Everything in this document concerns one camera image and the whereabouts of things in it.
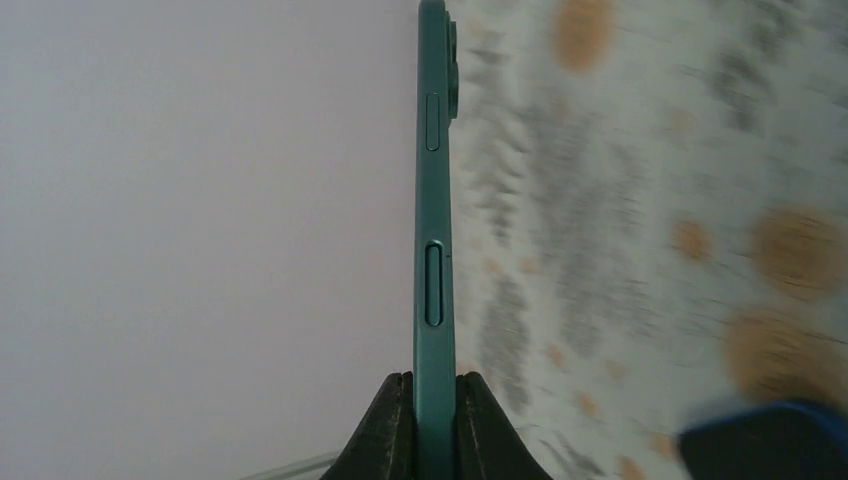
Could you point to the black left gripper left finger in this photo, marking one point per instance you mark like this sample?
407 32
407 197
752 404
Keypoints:
383 445

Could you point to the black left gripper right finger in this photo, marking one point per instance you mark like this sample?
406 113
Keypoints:
487 445

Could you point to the blue phone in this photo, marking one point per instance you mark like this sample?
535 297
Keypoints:
782 440

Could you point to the floral patterned table mat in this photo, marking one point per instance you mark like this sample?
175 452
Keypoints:
650 218

